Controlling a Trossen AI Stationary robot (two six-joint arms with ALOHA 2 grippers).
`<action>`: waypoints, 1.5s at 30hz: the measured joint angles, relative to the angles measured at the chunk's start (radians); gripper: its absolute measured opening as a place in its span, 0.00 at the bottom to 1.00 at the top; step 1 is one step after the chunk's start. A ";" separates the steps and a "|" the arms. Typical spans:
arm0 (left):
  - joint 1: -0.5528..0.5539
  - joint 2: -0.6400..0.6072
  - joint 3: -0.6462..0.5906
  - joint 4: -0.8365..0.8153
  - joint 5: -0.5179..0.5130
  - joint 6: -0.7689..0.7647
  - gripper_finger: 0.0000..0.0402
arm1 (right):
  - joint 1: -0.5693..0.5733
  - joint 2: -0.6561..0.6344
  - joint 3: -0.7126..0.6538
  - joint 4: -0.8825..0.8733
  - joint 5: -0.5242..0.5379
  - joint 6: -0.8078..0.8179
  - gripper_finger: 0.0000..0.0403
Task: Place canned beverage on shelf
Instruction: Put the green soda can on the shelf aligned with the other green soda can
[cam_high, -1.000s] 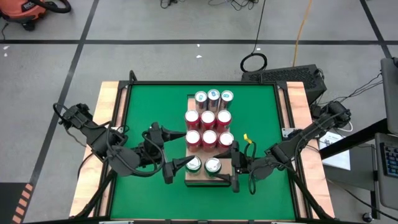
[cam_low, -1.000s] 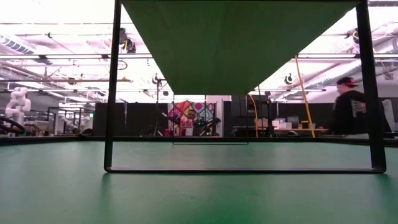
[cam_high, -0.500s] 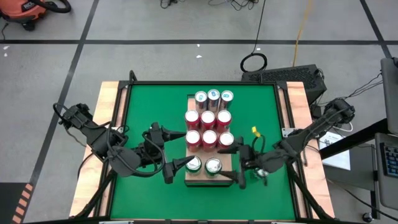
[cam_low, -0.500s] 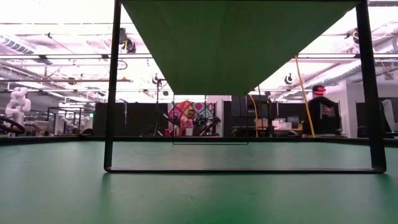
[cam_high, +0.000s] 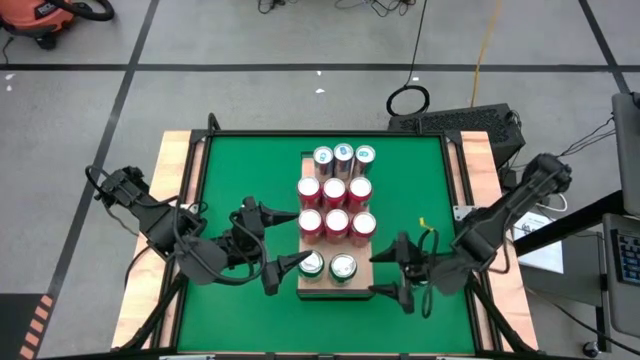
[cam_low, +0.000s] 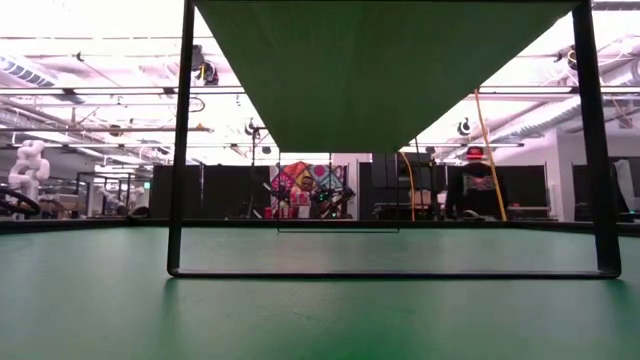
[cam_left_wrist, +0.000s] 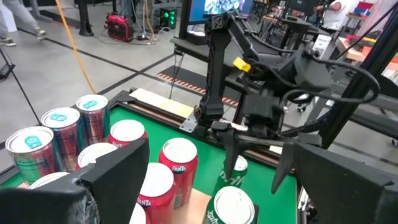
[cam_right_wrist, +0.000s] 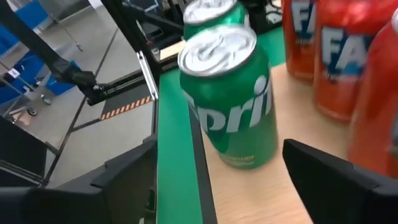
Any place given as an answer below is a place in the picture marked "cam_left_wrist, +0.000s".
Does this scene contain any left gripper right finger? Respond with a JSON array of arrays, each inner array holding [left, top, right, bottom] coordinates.
[[292, 142, 398, 224]]

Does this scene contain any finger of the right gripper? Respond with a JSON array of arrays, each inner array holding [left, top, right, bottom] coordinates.
[[271, 142, 295, 194], [217, 129, 242, 180]]

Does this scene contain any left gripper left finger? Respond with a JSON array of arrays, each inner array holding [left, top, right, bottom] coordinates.
[[0, 138, 150, 224]]

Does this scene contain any green Sprite soda can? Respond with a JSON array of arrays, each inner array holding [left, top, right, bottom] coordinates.
[[202, 185, 259, 224], [213, 154, 249, 196]]

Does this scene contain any yellow tape tag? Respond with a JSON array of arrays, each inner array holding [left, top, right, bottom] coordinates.
[[233, 57, 252, 73]]

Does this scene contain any black orange striped floor mat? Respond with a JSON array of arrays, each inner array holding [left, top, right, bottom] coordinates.
[[157, 65, 240, 106]]

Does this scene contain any green tray table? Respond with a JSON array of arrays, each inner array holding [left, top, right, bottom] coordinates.
[[0, 18, 398, 224]]

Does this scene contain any wooden table side board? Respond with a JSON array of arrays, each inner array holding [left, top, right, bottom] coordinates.
[[129, 88, 195, 119]]

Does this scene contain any white box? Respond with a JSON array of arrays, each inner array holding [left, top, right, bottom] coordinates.
[[312, 33, 333, 60]]

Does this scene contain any blue display screen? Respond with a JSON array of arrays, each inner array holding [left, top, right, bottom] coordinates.
[[189, 0, 246, 22]]

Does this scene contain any person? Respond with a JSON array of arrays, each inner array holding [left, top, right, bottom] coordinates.
[[0, 0, 47, 47], [76, 0, 95, 37], [313, 0, 354, 30], [119, 0, 137, 18]]

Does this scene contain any black device with green lights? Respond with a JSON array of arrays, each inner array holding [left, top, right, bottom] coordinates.
[[160, 8, 178, 29]]

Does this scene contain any black metal cart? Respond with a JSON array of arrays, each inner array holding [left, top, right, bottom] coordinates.
[[0, 46, 16, 80]]

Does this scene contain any red portable generator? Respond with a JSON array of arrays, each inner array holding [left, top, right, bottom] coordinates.
[[105, 12, 134, 43]]

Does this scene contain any silver metal mounting bracket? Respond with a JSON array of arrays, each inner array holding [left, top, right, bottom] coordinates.
[[179, 112, 198, 133]]

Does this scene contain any yellow extension cable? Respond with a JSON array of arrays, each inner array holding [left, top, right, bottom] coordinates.
[[55, 0, 97, 94]]

